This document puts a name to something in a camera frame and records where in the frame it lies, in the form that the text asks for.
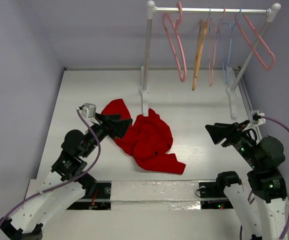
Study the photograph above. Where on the red t shirt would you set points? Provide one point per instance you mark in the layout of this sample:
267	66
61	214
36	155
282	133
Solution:
148	141

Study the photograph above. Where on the blue wire hanger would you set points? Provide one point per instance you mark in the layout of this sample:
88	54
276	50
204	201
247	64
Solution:
225	38

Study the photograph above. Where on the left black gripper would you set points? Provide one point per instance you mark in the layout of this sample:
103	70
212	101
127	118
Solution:
117	127

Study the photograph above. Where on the wooden hanger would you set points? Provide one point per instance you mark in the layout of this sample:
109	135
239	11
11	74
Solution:
203	27

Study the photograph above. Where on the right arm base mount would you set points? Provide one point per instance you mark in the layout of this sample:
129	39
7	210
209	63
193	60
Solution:
211	198

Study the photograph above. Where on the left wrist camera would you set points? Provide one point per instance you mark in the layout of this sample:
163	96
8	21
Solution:
88	112

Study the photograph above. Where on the thin pink wire hanger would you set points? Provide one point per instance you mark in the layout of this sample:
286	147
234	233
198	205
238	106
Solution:
212	51

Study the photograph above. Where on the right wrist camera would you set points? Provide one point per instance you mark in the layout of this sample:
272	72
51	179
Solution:
257	119

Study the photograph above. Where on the white clothes rack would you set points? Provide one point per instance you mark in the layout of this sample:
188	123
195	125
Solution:
252	24

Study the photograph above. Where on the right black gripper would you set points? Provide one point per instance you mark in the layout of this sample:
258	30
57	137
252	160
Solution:
230	134

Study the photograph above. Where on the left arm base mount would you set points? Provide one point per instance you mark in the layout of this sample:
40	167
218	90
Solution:
99	200

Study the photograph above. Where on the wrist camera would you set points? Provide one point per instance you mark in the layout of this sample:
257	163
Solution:
257	119
88	112

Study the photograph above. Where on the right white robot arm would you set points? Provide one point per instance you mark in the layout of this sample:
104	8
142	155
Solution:
268	186

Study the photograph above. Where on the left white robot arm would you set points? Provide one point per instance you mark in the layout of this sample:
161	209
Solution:
68	180

